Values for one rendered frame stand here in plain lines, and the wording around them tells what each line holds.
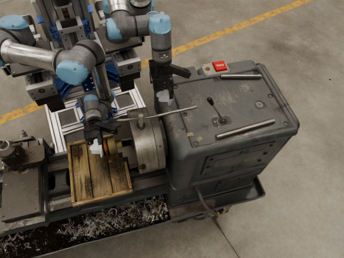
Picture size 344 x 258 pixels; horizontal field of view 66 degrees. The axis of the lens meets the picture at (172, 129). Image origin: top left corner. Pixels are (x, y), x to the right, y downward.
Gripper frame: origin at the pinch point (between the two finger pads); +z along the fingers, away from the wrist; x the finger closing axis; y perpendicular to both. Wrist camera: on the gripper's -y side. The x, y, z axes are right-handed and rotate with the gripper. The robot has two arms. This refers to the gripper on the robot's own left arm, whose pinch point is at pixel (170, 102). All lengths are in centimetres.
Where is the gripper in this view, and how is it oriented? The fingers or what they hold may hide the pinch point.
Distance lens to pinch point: 114.2
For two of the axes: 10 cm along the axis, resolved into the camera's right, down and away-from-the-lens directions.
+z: 0.5, 7.8, 6.3
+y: -9.6, 2.0, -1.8
